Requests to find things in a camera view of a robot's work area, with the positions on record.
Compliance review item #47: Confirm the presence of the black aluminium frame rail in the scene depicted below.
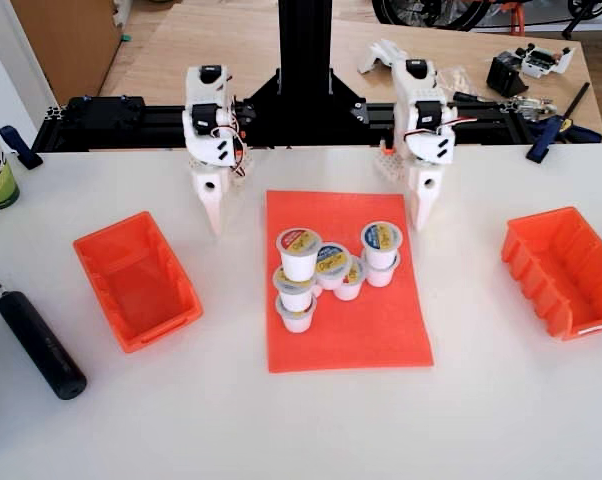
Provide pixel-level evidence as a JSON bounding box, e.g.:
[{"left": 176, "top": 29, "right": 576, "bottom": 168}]
[{"left": 30, "top": 99, "right": 537, "bottom": 153}]

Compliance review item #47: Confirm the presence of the black bicycle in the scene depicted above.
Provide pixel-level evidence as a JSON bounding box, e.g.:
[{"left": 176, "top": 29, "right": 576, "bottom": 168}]
[{"left": 370, "top": 0, "right": 602, "bottom": 40}]

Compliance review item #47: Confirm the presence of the blue lid white coffee pod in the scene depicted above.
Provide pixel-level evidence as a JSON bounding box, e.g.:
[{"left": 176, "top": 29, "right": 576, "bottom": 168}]
[
  {"left": 360, "top": 219, "right": 403, "bottom": 269},
  {"left": 363, "top": 252, "right": 401, "bottom": 289},
  {"left": 272, "top": 267, "right": 316, "bottom": 311},
  {"left": 314, "top": 241, "right": 354, "bottom": 292}
]

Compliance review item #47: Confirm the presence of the white device with circuit board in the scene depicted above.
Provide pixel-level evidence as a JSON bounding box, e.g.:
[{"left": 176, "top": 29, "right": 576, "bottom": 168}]
[{"left": 498, "top": 43, "right": 576, "bottom": 79}]

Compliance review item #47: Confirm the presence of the black handle screwdriver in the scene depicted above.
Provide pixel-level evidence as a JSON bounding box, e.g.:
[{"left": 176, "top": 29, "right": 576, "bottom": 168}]
[{"left": 453, "top": 89, "right": 492, "bottom": 104}]

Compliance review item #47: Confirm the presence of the brown wooden cabinet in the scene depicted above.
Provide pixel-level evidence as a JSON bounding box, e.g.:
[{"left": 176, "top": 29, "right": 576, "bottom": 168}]
[{"left": 9, "top": 0, "right": 125, "bottom": 107}]

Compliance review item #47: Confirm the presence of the black electric screwdriver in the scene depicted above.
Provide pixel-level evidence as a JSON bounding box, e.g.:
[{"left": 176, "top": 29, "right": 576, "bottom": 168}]
[{"left": 0, "top": 272, "right": 88, "bottom": 401}]

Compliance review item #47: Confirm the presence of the clear bag of screws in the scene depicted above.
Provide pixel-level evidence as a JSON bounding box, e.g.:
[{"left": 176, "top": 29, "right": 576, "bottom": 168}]
[{"left": 439, "top": 67, "right": 475, "bottom": 94}]

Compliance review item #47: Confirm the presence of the black aluminium frame post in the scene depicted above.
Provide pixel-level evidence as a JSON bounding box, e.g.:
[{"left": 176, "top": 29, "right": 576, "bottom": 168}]
[{"left": 250, "top": 0, "right": 367, "bottom": 109}]

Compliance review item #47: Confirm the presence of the white crumpled sheet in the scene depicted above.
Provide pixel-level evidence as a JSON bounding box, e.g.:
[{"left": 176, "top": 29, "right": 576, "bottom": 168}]
[{"left": 111, "top": 0, "right": 132, "bottom": 29}]

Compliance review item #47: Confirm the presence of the white printed robot part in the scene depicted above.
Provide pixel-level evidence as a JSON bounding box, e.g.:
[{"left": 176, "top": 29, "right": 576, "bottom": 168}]
[{"left": 356, "top": 38, "right": 407, "bottom": 75}]

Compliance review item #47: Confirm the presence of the orange bin with white label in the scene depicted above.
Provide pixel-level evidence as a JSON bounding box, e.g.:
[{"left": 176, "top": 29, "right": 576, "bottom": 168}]
[{"left": 500, "top": 205, "right": 602, "bottom": 343}]

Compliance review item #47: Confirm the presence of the orange metal post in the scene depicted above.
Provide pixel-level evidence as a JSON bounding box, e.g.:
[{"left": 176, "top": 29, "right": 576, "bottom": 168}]
[{"left": 510, "top": 0, "right": 527, "bottom": 35}]

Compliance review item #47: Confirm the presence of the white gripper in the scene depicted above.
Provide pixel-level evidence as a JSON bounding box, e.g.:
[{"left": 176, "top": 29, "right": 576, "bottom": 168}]
[
  {"left": 404, "top": 163, "right": 445, "bottom": 233},
  {"left": 190, "top": 167, "right": 231, "bottom": 237}
]

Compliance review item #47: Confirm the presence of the black plastic mounting block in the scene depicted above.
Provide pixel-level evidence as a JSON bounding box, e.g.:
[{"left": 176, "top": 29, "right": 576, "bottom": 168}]
[{"left": 63, "top": 94, "right": 147, "bottom": 132}]

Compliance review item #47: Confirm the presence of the metal clamp tool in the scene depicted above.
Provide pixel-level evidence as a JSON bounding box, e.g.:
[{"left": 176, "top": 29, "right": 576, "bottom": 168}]
[{"left": 500, "top": 94, "right": 557, "bottom": 124}]

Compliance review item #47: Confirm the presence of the orange foam mat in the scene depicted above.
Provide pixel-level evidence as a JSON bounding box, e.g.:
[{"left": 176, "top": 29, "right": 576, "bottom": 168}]
[{"left": 264, "top": 189, "right": 436, "bottom": 375}]

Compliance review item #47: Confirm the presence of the red lid white coffee pod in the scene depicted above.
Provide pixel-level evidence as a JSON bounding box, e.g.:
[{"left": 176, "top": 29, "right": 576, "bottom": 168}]
[
  {"left": 276, "top": 227, "right": 320, "bottom": 285},
  {"left": 333, "top": 259, "right": 366, "bottom": 303},
  {"left": 274, "top": 294, "right": 318, "bottom": 335}
]

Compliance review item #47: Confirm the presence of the orange plastic bin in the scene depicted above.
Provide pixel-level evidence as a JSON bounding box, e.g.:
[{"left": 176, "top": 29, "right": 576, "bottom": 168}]
[{"left": 72, "top": 210, "right": 205, "bottom": 355}]

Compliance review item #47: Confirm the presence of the black printed part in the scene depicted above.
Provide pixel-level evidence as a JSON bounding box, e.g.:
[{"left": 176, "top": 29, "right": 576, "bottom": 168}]
[{"left": 485, "top": 55, "right": 530, "bottom": 99}]

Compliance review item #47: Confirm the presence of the wooden table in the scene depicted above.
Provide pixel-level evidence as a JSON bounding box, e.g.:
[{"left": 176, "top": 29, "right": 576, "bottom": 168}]
[{"left": 98, "top": 3, "right": 602, "bottom": 151}]

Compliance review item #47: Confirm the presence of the blue bar clamp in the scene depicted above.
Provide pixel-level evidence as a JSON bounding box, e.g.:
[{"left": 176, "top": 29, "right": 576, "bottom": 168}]
[
  {"left": 525, "top": 81, "right": 602, "bottom": 164},
  {"left": 0, "top": 124, "right": 45, "bottom": 171}
]

